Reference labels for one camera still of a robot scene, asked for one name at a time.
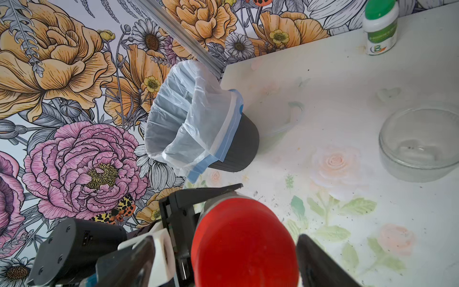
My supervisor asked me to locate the small green-cap white bottle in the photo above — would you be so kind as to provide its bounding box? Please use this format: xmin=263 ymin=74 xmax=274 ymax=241
xmin=363 ymin=0 xmax=399 ymax=56

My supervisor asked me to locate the green-lid peanut jar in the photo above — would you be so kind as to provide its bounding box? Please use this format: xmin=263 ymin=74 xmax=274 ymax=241
xmin=378 ymin=103 xmax=459 ymax=182

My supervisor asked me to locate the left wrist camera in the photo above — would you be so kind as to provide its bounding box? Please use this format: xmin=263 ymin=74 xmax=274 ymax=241
xmin=79 ymin=229 xmax=176 ymax=287

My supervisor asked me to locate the red-lid peanut jar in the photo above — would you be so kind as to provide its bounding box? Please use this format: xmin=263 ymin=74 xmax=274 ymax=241
xmin=191 ymin=192 xmax=300 ymax=287

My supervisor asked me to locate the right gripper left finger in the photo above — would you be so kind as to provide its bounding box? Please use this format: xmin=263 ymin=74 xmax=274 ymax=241
xmin=96 ymin=236 xmax=155 ymax=287

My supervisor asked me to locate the black trash bin with liner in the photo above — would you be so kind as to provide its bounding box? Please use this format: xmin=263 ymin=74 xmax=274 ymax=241
xmin=145 ymin=61 xmax=259 ymax=182

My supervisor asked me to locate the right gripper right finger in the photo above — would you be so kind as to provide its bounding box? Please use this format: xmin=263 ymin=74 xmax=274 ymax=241
xmin=296 ymin=234 xmax=360 ymax=287

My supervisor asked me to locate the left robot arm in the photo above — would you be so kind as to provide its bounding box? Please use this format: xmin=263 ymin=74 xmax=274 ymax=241
xmin=26 ymin=184 xmax=241 ymax=287

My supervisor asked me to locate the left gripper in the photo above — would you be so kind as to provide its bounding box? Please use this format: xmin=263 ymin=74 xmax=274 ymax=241
xmin=159 ymin=183 xmax=243 ymax=287

